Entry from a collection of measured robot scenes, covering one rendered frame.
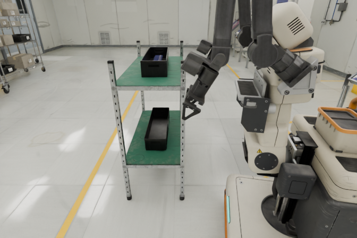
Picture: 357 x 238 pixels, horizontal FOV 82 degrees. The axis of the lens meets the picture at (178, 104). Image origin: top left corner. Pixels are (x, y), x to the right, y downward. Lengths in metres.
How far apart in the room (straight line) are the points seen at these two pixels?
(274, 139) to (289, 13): 0.51
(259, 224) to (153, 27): 8.10
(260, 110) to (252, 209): 0.73
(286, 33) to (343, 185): 0.59
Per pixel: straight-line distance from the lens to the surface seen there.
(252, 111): 0.89
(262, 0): 0.70
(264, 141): 1.00
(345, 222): 1.15
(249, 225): 1.37
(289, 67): 0.72
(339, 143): 1.10
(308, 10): 5.30
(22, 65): 5.64
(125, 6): 8.95
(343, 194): 1.03
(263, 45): 0.68
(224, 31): 0.68
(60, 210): 1.94
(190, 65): 0.70
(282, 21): 0.84
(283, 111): 0.99
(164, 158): 1.59
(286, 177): 1.01
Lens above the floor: 1.36
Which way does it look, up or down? 24 degrees down
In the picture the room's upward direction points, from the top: straight up
